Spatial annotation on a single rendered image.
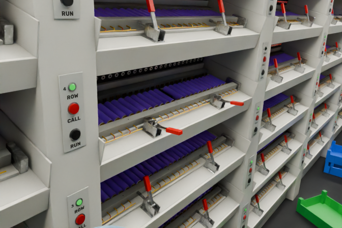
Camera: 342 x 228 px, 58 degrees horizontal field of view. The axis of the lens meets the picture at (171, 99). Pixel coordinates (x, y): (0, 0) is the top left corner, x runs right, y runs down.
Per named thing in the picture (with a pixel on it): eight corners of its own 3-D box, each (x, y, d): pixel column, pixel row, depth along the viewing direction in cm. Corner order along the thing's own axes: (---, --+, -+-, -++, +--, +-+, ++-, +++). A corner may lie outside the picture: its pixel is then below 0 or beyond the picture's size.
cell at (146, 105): (134, 100, 78) (152, 112, 75) (129, 101, 76) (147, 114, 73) (135, 93, 77) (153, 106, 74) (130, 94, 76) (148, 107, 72)
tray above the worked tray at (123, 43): (255, 47, 95) (272, 2, 89) (92, 77, 50) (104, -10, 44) (203, 25, 105) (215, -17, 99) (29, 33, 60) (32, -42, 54)
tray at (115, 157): (248, 109, 101) (258, 83, 97) (96, 184, 56) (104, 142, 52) (200, 82, 111) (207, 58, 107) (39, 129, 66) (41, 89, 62)
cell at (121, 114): (108, 107, 72) (126, 120, 68) (102, 109, 70) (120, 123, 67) (109, 100, 71) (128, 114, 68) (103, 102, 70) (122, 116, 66)
